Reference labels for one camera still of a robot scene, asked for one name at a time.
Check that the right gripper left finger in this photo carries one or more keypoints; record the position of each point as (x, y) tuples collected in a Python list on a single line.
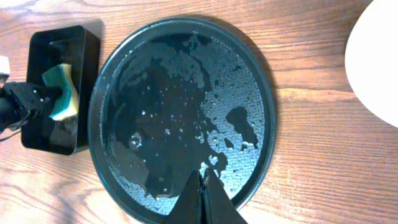
[(188, 208)]

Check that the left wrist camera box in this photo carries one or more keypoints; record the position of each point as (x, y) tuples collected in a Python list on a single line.
[(4, 69)]

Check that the yellow plate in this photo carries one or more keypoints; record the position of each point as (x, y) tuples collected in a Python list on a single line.
[(371, 59)]

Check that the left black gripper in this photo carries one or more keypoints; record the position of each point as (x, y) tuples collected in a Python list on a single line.
[(22, 102)]

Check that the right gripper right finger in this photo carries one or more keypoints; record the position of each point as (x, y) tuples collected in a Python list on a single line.
[(217, 207)]

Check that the green yellow scrub sponge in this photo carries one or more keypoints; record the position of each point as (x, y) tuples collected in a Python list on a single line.
[(67, 104)]

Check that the black rectangular tray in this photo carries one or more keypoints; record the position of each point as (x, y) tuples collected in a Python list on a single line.
[(80, 48)]

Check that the black round tray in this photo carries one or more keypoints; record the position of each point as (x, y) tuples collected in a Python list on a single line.
[(180, 95)]

